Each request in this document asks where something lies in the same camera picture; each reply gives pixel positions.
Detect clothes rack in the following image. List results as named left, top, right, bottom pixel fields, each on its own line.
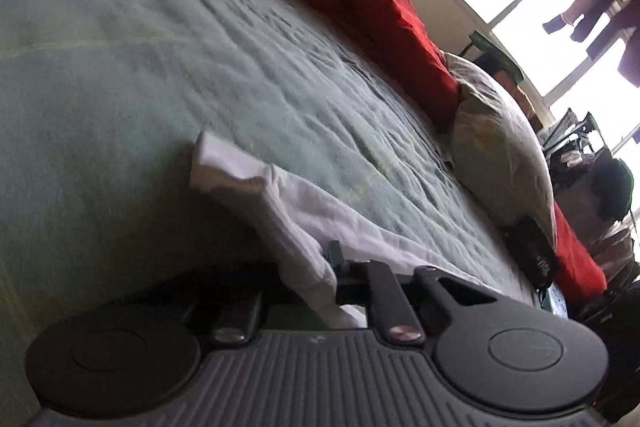
left=542, top=107, right=601, bottom=168

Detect black draped garment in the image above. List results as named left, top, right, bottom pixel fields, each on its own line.
left=585, top=147, right=636, bottom=228

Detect brown cardboard box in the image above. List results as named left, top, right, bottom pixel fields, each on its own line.
left=500, top=72, right=546, bottom=128

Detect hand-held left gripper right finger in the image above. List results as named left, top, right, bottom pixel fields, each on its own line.
left=327, top=241, right=493, bottom=347

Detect red quilt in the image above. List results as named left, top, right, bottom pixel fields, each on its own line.
left=285, top=0, right=608, bottom=303

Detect white printed t-shirt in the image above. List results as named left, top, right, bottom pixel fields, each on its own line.
left=189, top=130, right=501, bottom=330

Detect black backpack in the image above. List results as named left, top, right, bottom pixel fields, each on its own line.
left=570, top=282, right=640, bottom=423

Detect black zip pouch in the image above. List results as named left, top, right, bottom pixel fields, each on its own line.
left=505, top=217, right=556, bottom=290

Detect blue paperback book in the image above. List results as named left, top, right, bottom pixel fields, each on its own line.
left=542, top=284, right=568, bottom=318

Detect green flat box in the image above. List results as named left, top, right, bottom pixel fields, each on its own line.
left=467, top=32, right=523, bottom=82

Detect green checked blanket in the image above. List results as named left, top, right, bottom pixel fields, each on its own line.
left=0, top=0, right=546, bottom=338

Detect window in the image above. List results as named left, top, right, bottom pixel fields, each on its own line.
left=415, top=0, right=640, bottom=158

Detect grey pillow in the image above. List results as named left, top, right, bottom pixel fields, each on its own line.
left=442, top=52, right=558, bottom=248

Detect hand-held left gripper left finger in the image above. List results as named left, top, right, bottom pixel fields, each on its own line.
left=131, top=279, right=263, bottom=348

